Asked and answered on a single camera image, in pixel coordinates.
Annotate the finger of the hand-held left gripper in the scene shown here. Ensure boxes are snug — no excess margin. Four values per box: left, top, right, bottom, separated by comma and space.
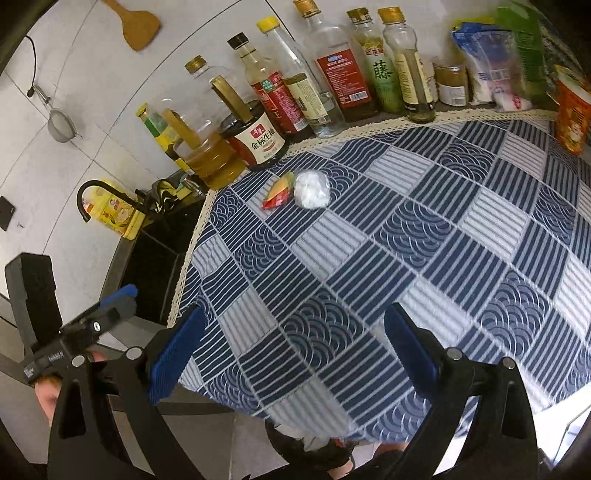
69, 284, 139, 324
60, 298, 137, 340

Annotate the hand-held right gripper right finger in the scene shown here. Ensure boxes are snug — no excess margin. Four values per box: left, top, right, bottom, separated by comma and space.
383, 302, 541, 480

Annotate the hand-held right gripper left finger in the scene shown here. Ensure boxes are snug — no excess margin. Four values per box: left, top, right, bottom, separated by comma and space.
46, 305, 208, 480

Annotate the person's left hand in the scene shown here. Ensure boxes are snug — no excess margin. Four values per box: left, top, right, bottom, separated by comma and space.
34, 351, 106, 428

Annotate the black sink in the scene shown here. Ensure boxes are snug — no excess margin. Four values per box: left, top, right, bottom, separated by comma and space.
104, 203, 206, 324

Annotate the yellow printed box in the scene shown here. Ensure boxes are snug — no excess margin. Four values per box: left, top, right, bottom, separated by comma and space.
88, 180, 145, 241

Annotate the black yellow cloth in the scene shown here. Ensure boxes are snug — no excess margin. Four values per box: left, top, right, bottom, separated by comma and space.
145, 180, 185, 214

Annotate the black faucet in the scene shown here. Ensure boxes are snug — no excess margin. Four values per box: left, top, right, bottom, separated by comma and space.
76, 180, 153, 223

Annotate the blue white patterned tablecloth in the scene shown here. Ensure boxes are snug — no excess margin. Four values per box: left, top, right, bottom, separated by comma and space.
167, 108, 591, 446

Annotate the grey metal fitting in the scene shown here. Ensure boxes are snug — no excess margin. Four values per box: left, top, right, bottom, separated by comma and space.
182, 178, 208, 200

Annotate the person's black shoe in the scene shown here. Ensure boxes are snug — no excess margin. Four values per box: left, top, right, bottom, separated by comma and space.
265, 420, 356, 472

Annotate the large cooking oil jug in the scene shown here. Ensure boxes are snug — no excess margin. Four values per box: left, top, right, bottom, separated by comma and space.
136, 95, 246, 190

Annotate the metal mesh strainer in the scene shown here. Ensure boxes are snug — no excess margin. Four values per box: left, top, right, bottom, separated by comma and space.
32, 85, 83, 143

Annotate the red yellow sauce packet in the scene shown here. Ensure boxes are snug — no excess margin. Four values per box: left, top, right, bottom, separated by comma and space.
261, 173, 296, 210

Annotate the clear bag of white tissue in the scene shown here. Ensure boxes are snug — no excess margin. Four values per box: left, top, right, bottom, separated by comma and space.
294, 170, 331, 209

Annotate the large soy sauce jug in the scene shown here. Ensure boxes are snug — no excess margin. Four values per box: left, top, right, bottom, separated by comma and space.
184, 55, 291, 172

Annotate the red label vinegar bottle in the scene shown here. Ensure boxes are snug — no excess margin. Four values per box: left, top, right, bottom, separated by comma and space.
226, 32, 309, 138

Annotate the clear bottle beige label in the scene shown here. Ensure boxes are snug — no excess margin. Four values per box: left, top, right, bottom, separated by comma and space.
256, 16, 347, 139

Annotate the wooden spatula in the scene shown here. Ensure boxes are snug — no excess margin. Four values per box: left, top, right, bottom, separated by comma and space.
102, 0, 161, 51

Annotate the small white red packet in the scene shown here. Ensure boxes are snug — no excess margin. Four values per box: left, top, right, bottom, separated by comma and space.
493, 90, 533, 113

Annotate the small glass jar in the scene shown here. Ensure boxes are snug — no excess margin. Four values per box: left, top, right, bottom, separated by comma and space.
431, 55, 472, 107

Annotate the slim clear yellow-capped bottle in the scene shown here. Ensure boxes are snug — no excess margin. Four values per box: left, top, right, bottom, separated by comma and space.
376, 6, 437, 123

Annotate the green label oil bottle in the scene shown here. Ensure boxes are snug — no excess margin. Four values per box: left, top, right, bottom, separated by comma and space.
346, 8, 407, 115

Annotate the dark sauce bottle red label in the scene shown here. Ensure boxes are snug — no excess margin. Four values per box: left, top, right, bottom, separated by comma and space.
293, 0, 382, 123

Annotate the orange instant noodle cup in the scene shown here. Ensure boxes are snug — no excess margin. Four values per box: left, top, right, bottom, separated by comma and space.
553, 65, 591, 155

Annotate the blue printed plastic bag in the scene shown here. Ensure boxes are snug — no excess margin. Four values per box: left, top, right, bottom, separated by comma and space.
452, 21, 522, 104

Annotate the green packet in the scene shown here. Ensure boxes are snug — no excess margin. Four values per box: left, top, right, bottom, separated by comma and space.
496, 0, 555, 104

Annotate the black wall switch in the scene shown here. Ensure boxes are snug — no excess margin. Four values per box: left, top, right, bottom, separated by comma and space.
0, 196, 17, 232

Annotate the black cable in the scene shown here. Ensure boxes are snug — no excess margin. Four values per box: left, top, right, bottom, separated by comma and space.
21, 34, 38, 97

